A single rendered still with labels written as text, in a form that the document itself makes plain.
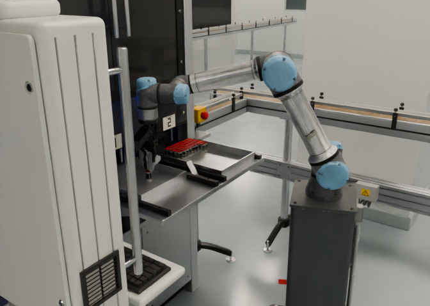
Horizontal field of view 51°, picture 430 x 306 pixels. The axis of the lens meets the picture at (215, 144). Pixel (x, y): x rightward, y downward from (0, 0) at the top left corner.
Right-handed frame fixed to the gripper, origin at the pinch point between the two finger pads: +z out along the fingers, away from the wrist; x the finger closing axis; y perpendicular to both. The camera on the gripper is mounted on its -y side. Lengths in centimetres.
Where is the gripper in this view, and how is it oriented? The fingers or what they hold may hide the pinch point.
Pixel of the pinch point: (146, 169)
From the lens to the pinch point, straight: 177.5
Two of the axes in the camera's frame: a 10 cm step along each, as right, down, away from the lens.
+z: 0.0, 9.4, 3.4
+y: 5.7, -2.8, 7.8
